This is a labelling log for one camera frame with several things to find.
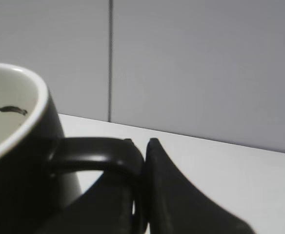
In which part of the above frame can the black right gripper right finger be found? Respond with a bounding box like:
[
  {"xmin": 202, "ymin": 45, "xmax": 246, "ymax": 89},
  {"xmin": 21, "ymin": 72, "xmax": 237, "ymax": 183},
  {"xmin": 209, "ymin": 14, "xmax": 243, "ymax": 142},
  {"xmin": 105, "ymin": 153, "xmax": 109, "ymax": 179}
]
[{"xmin": 145, "ymin": 138, "xmax": 254, "ymax": 234}]

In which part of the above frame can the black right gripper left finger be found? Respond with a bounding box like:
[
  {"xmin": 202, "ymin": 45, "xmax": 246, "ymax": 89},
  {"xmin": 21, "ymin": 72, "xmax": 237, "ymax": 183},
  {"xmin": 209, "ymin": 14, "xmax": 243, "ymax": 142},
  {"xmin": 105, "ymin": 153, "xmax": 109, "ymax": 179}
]
[{"xmin": 36, "ymin": 138, "xmax": 136, "ymax": 234}]

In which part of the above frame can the black mug white interior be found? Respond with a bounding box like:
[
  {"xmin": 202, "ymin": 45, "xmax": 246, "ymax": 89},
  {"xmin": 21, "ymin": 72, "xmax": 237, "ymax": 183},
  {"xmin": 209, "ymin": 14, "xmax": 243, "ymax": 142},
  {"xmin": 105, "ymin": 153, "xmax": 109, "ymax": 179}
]
[{"xmin": 0, "ymin": 63, "xmax": 147, "ymax": 234}]

